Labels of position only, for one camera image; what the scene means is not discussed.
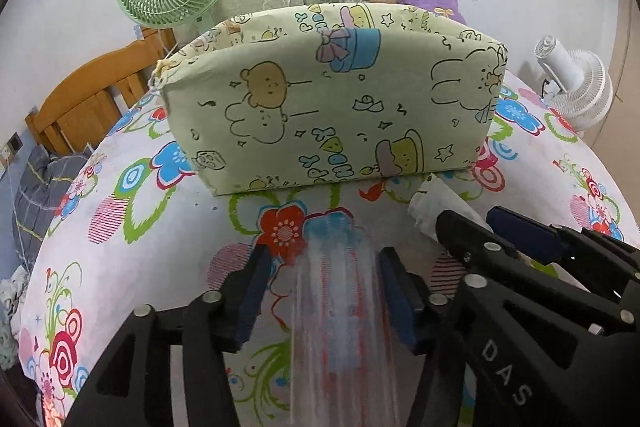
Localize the white fan cable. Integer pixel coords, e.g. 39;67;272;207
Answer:
159;26;178;60

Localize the floral tablecloth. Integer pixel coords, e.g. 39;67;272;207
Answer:
19;41;627;427

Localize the yellow cartoon fabric storage box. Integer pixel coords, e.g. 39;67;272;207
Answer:
148;1;510;198

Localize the blue plaid bedding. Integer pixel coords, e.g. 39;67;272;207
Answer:
9;144;97;260

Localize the white crumpled cloth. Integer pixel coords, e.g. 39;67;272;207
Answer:
0;264;32;370

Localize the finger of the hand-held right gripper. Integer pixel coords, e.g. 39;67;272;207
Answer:
485;205;640;323
435;208;608;340

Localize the clear plastic bag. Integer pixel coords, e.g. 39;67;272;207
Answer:
289;213;402;427

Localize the wooden bed headboard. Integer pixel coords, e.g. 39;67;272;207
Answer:
24;26;177;156

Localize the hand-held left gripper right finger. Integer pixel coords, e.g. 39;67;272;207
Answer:
378;246;470;427

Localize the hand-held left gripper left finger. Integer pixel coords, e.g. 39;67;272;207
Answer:
70;243;274;427

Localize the white fan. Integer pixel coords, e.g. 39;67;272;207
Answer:
532;35;614;134

